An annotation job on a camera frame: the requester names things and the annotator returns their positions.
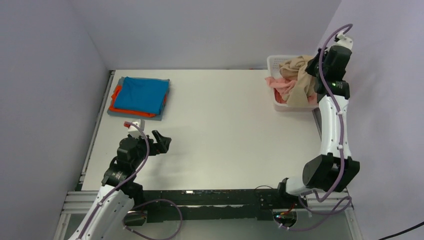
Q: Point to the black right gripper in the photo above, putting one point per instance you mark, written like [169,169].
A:
[309,68]

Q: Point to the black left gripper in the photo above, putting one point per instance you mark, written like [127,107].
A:
[161,146]

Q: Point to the beige t-shirt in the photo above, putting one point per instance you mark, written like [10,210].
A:
[294,69]

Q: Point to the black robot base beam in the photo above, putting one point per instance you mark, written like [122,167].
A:
[260,203]

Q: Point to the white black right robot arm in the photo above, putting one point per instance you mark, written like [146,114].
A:
[333,169]

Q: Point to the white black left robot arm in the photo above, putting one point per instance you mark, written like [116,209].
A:
[119,193]

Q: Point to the grey folded t-shirt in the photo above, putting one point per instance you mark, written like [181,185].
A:
[132,117]

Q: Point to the pink t-shirt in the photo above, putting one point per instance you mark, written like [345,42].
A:
[281,84]

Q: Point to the white plastic laundry basket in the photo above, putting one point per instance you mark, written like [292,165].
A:
[273,62]

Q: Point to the blue folded t-shirt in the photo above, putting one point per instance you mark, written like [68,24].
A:
[141,95]

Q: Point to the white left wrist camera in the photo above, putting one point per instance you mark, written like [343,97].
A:
[134,127]

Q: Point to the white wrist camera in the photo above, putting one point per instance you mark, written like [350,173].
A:
[343,40]
[134,127]

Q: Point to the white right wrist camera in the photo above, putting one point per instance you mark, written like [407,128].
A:
[343,40]

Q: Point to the aluminium frame rails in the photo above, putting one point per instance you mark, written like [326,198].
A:
[76,205]

